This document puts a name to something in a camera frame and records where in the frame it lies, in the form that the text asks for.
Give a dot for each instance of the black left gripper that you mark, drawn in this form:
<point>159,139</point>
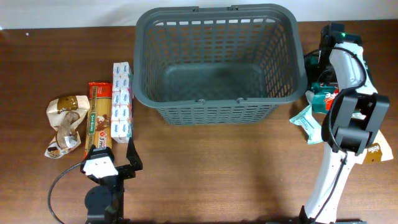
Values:
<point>129,170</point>

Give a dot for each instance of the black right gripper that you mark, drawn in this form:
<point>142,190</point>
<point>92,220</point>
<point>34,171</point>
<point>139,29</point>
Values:
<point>311,74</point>

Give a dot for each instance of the orange spaghetti packet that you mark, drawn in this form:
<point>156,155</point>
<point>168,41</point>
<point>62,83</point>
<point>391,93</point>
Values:
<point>98,128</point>

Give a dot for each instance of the green Nescafe coffee bag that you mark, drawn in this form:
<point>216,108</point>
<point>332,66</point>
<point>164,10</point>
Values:
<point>323,97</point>

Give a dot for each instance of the light teal wipes packet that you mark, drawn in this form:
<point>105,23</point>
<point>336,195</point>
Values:
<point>309,124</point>

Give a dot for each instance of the brown white snack bag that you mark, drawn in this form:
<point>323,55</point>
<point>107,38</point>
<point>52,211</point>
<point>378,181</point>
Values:
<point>65,114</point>

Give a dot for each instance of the white tissue multipack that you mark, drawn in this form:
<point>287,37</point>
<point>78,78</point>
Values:
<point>122,103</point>

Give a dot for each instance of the beige brown snack bag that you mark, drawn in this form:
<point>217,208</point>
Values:
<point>378,151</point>

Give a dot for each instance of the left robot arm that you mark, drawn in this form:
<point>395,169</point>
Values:
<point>105,202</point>

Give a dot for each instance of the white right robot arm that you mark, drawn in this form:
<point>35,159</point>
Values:
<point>350,125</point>

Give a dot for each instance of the grey plastic shopping basket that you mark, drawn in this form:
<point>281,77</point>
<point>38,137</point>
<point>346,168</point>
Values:
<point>218,65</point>

